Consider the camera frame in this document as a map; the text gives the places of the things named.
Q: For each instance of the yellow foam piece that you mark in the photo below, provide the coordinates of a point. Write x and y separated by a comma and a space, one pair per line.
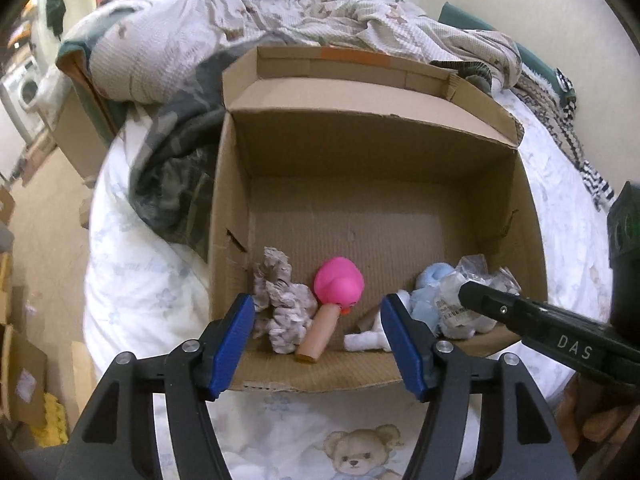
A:
54, 432

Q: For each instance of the cardboard box on floor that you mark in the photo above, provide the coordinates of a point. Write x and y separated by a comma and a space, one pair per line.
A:
23, 377

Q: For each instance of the pink rubber duck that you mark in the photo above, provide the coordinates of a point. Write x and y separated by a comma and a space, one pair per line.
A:
340, 282

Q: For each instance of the white floral duvet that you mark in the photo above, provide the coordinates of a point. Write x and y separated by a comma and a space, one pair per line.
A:
146, 296

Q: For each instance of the light blue plush toy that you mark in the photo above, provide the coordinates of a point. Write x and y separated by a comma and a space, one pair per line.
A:
422, 299

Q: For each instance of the beige soft tube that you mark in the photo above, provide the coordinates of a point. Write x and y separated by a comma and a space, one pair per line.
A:
318, 334

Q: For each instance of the camouflage green garment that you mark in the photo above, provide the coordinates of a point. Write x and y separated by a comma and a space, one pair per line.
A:
171, 181

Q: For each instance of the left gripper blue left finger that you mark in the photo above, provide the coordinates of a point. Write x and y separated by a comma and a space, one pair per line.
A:
225, 341

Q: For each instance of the white soft sock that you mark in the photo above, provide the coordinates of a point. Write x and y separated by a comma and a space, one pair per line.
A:
370, 335

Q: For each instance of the striped white blanket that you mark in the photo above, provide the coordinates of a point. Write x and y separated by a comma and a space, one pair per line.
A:
140, 50

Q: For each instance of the clear plastic item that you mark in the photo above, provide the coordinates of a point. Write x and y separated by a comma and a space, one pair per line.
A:
459, 289

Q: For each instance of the brown cardboard box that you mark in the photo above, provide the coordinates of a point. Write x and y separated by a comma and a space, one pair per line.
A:
391, 163

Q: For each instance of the person right hand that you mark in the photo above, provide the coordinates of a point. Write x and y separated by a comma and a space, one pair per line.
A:
592, 413

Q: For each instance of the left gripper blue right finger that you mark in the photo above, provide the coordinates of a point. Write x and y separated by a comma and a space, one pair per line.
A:
411, 344

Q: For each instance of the black white zigzag cloth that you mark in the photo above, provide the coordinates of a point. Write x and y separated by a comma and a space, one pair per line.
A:
556, 111

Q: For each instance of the white washing machine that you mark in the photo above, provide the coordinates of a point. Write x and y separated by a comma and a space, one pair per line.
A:
20, 85

